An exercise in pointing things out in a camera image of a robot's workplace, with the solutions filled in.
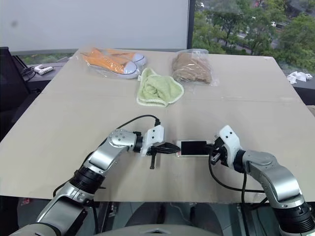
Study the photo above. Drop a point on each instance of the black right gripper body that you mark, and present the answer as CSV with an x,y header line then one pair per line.
x,y
221,150

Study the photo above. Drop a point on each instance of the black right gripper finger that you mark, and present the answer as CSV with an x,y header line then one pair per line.
x,y
214,158
209,146

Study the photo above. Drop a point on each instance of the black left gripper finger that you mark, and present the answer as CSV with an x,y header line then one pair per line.
x,y
171,150
165,145

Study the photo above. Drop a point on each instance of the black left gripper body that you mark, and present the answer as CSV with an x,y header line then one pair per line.
x,y
153,152

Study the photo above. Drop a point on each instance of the white smartphone with black screen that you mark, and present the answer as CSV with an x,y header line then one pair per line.
x,y
193,147

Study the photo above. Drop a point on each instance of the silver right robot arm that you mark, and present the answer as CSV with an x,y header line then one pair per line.
x,y
270,169

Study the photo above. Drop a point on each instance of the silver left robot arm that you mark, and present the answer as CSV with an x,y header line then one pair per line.
x,y
103,155

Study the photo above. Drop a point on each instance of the green terry towel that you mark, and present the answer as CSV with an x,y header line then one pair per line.
x,y
157,89

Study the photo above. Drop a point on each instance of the dark rounded shape under table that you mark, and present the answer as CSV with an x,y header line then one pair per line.
x,y
145,216
206,216

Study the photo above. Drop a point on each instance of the grey robot torso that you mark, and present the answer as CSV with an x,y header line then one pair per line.
x,y
157,232

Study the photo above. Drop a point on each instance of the brown folded garment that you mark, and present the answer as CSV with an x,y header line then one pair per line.
x,y
190,67

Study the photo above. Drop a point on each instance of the orange shoes in bag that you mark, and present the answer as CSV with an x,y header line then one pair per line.
x,y
98,73

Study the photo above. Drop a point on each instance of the brown plush in plastic bag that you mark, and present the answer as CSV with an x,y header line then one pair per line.
x,y
197,51

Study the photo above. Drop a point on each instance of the orange canvas sneaker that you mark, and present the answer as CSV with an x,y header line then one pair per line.
x,y
105,62
118,52

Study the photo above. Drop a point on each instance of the crumpled white paper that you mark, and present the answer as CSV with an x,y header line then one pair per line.
x,y
297,76

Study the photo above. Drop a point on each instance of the dark window pillar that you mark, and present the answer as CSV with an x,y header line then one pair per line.
x,y
190,22

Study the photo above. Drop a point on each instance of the white power strip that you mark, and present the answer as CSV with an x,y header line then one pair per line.
x,y
43,70

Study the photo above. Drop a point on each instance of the white roller blind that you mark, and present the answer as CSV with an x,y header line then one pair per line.
x,y
93,22

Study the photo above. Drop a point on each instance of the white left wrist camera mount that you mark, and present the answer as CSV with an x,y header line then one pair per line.
x,y
153,136

